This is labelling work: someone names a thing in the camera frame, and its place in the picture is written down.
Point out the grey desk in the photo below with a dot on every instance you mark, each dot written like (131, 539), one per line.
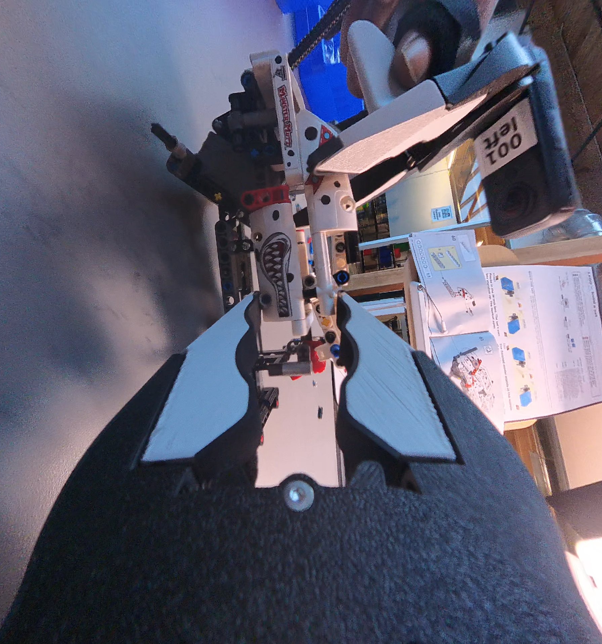
(60, 302)

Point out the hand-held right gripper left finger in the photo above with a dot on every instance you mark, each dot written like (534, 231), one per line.
(200, 403)

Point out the black ribbed flexible rod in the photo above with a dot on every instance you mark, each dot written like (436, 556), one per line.
(316, 35)

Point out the person's left hand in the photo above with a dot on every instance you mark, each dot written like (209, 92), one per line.
(414, 55)

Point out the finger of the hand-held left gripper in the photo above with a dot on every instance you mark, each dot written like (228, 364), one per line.
(402, 131)

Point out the white beam with red label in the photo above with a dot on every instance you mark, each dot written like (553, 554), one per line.
(284, 111)

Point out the white sheet with blue pictures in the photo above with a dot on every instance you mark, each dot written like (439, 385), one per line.
(562, 342)

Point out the blue plastic bin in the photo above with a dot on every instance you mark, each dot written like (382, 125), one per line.
(331, 86)

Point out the white toy truck chassis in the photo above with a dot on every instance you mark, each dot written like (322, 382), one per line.
(281, 262)

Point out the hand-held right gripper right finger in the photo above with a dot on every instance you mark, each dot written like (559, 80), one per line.
(397, 403)

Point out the white spotted toy brick assembly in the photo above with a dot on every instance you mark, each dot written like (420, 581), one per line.
(331, 201)

